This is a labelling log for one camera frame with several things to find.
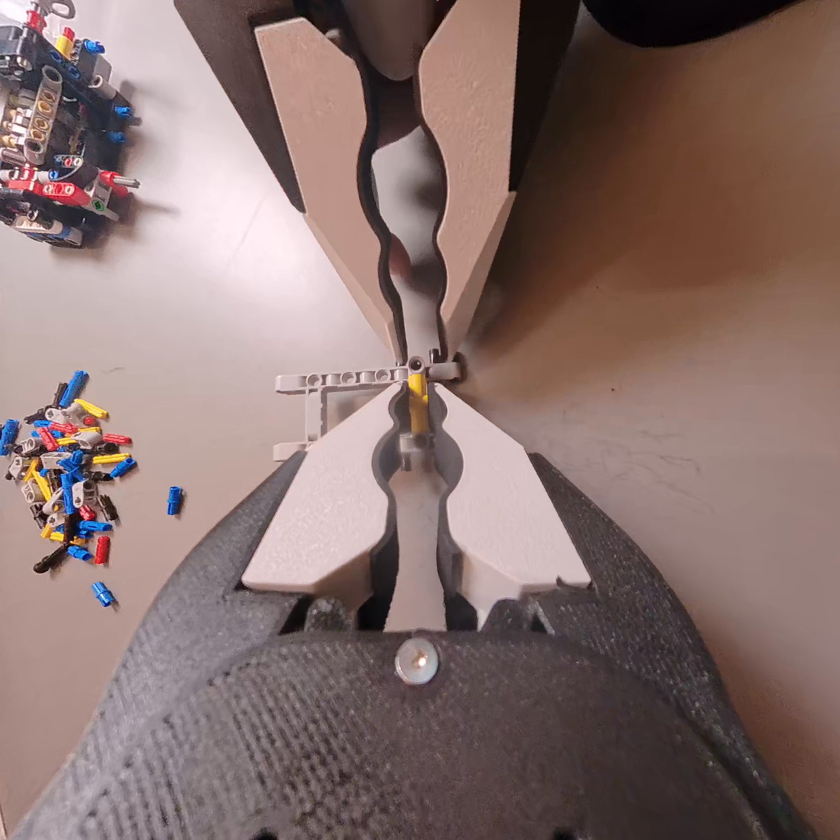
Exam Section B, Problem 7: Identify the dark grey lego connector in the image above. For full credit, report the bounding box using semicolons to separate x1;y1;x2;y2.
396;430;437;475

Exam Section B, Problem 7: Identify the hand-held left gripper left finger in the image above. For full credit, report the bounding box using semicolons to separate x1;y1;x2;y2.
241;382;412;623

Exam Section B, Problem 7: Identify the pile of small lego pieces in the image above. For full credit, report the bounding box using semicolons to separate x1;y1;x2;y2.
0;369;139;575

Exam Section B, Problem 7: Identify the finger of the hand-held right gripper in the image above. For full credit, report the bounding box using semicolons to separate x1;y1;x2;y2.
254;17;403;360
419;0;522;350

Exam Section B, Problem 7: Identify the grey lego frame assembly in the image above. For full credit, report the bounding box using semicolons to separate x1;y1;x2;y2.
271;348;466;462

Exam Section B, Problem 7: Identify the multicoloured lego car assembly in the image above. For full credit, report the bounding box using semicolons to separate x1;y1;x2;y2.
0;0;142;249

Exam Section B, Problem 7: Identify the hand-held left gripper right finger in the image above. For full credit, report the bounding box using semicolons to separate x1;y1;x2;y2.
427;382;592;627

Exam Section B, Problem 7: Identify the person's right hand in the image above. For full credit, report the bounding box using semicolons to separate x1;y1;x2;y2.
367;73;424;156

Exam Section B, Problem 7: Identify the yellow lego connector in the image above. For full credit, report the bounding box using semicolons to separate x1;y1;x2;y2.
407;373;431;437

